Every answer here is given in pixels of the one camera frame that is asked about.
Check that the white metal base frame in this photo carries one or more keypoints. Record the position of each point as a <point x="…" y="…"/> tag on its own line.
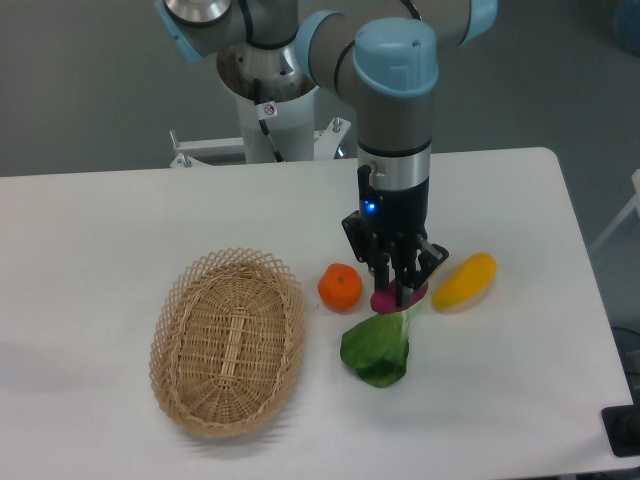
<point x="328" y="144"/>

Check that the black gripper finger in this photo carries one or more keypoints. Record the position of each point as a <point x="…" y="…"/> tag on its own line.
<point x="367" y="248"/>
<point x="415" y="262"/>

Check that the black device at table edge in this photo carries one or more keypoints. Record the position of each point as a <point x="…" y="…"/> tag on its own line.
<point x="622" y="428"/>

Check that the green bok choy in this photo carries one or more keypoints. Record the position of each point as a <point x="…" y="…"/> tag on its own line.
<point x="377" y="349"/>

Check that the oval wicker basket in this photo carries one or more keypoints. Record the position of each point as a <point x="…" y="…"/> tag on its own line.
<point x="228" y="344"/>

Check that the orange tangerine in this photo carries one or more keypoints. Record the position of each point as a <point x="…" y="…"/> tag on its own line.
<point x="340" y="287"/>

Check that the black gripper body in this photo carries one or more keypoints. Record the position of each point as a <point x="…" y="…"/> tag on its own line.
<point x="395" y="215"/>

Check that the yellow mango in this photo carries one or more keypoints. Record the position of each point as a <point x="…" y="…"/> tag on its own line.
<point x="470" y="279"/>

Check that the purple sweet potato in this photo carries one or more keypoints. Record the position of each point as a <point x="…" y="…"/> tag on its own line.
<point x="383" y="301"/>

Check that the white furniture leg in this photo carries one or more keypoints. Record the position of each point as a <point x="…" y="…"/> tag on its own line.
<point x="628" y="211"/>

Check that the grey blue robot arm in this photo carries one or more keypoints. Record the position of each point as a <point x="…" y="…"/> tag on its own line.
<point x="382" y="62"/>

